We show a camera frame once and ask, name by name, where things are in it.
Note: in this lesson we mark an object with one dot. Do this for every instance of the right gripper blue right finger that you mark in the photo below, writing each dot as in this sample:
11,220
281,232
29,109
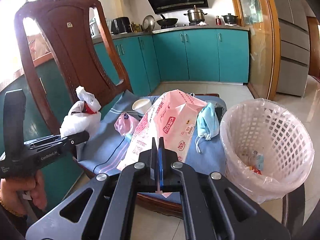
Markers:
160,161

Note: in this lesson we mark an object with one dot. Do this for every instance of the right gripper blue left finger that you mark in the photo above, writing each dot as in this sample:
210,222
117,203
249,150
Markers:
154,164

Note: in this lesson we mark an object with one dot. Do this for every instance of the large pink printed plastic bag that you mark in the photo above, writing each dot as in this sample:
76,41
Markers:
172,117

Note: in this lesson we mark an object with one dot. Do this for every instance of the light blue face mask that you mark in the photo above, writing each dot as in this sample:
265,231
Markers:
207,124

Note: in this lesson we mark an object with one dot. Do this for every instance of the white plastic bag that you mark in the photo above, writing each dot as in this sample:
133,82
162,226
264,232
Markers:
84,115

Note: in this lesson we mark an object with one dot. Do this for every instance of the teal kitchen cabinets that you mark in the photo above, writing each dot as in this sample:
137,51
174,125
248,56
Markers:
204,54

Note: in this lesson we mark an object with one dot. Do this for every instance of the left hand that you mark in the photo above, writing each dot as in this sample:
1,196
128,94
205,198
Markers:
9,193

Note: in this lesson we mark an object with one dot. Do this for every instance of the small pink snack wrapper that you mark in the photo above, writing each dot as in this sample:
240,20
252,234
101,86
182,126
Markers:
126,124

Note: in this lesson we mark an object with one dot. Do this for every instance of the blue striped seat cloth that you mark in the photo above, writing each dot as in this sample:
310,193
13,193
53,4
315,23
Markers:
104,151

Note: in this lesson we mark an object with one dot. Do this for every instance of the white paper cup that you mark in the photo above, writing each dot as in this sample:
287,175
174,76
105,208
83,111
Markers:
141,106

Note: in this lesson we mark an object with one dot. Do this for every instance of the white lattice waste basket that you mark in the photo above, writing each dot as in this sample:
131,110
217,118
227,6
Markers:
270,139

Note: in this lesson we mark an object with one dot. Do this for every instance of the dark wooden chair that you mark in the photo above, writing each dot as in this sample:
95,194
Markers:
64,26

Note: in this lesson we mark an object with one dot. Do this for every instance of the black wok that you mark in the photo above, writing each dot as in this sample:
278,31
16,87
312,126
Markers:
166,22

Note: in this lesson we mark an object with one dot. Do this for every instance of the steel pot lid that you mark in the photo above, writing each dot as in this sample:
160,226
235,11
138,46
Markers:
148,24

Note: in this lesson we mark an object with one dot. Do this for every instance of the black air fryer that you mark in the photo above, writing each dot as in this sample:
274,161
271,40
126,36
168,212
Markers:
121,25

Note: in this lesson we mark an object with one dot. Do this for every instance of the stainless steel stock pot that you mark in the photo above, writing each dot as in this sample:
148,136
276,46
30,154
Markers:
195,15

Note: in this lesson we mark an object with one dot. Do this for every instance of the red bottle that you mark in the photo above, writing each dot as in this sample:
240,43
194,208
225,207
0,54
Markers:
218,20

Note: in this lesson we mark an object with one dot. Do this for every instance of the black casserole pot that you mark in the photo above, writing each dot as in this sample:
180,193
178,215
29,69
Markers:
230,19

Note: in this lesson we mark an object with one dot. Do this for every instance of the wooden glass sliding door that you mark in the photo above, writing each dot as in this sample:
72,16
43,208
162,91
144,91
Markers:
265,48

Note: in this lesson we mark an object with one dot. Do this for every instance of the grey refrigerator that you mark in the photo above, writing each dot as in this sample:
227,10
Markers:
295,47

